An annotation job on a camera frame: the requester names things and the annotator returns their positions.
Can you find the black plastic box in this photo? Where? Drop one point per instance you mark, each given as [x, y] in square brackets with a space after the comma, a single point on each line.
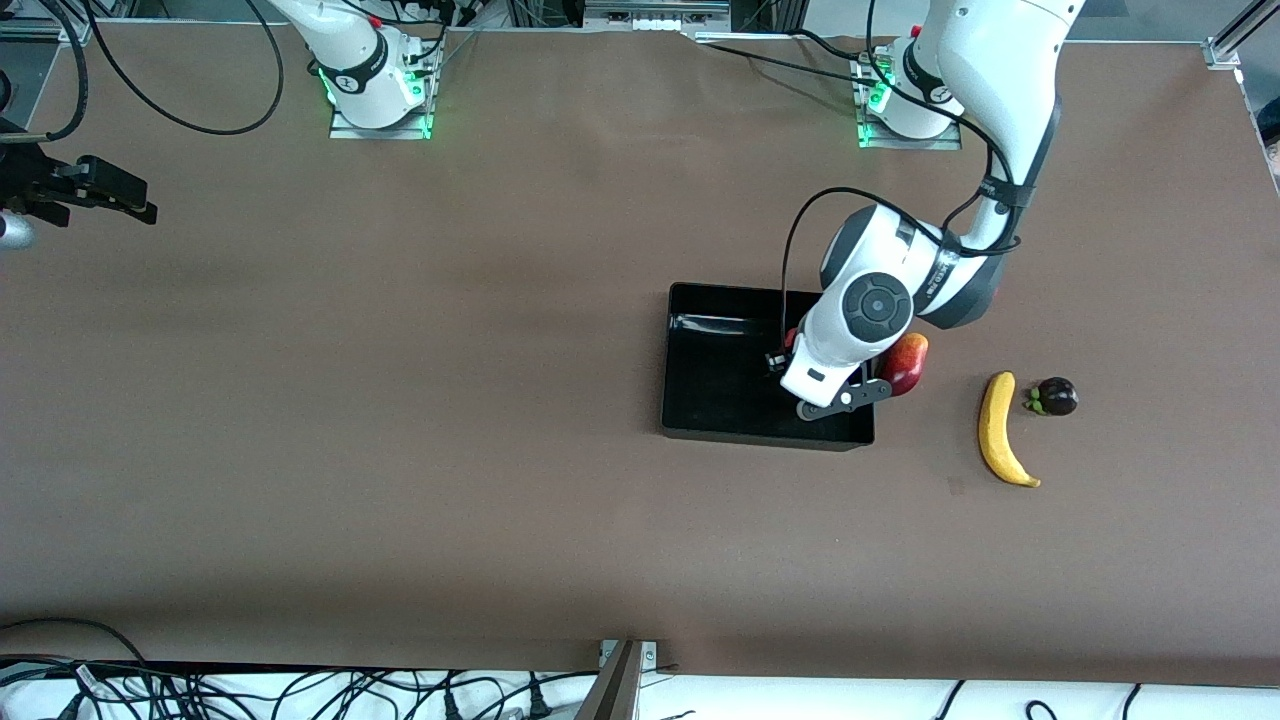
[720, 390]

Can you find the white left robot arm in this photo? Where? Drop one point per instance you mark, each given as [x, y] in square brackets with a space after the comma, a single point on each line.
[1000, 60]

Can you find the silver post bracket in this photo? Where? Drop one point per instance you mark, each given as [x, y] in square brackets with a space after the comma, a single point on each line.
[650, 655]

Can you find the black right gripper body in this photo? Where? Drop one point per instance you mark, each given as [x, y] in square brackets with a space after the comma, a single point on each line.
[28, 178]

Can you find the grey metal post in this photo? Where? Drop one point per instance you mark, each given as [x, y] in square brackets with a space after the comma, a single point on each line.
[612, 695]

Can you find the dark purple mangosteen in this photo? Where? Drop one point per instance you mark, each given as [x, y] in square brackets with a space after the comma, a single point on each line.
[1055, 397]

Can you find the white board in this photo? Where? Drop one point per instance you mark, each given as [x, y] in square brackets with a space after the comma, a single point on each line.
[800, 702]

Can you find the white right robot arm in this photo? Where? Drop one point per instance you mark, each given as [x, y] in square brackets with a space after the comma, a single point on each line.
[360, 70]

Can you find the red yellow mango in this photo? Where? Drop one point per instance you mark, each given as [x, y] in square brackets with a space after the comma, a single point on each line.
[908, 368]

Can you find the brown paper table cover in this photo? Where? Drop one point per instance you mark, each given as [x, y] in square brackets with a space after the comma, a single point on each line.
[400, 500]

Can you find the silver corner bracket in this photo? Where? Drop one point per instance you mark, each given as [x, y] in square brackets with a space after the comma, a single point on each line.
[1222, 52]
[75, 30]

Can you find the yellow banana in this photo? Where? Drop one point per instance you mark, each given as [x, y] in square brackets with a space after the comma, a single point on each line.
[995, 430]

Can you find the silver metal rail block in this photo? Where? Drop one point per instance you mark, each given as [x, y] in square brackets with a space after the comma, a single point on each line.
[655, 12]

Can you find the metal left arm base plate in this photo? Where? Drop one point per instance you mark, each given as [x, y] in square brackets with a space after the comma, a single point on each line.
[950, 142]

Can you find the black power plug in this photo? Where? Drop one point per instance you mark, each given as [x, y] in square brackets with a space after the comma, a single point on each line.
[537, 700]
[452, 705]

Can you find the aluminium frame profile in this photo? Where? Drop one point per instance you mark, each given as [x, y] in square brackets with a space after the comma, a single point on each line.
[1250, 20]

